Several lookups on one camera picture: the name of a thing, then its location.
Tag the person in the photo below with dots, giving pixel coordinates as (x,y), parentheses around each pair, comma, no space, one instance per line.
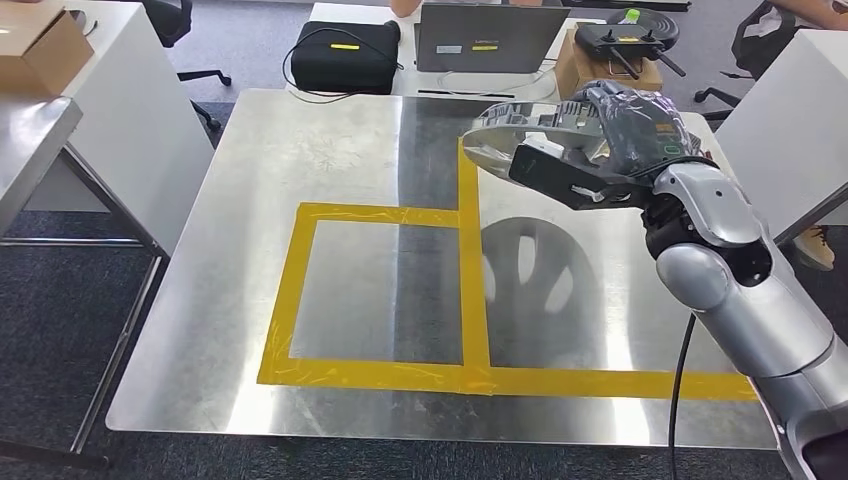
(405,6)
(815,12)

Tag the small brown cardboard box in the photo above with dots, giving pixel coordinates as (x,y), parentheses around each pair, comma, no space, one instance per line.
(573,73)

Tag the steel workbench table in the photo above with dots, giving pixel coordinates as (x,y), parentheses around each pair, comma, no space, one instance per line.
(232,265)

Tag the black carry bag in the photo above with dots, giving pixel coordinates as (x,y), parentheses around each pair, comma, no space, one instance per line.
(344,69)

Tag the person's foot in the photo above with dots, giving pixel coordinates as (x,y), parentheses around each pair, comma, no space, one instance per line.
(815,250)

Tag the small yellow tape outline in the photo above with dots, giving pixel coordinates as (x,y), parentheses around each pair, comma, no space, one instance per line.
(285,298)

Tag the large yellow tape outline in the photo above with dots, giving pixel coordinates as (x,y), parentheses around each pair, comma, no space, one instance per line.
(474,298)

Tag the large brown cardboard box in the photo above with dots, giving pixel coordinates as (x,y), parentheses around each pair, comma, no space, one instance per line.
(40,53)

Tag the black round stool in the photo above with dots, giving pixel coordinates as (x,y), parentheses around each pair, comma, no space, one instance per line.
(662,26)

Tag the green bottle cap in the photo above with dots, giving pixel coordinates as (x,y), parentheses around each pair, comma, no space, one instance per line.
(633,16)

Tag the black office chair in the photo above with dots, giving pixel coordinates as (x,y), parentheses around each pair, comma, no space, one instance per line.
(169,16)
(755,53)

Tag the grey laptop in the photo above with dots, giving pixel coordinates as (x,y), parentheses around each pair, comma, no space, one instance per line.
(517,33)

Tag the silver grey wheel hubcap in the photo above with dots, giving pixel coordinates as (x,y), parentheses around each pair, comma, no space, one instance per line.
(490,149)

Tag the black remote controller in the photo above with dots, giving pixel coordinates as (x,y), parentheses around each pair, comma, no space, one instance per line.
(609,38)

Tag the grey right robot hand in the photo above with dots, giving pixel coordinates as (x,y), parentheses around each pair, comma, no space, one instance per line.
(646,129)

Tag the white desk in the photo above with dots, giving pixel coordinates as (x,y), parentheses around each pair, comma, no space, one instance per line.
(409,83)
(132,132)

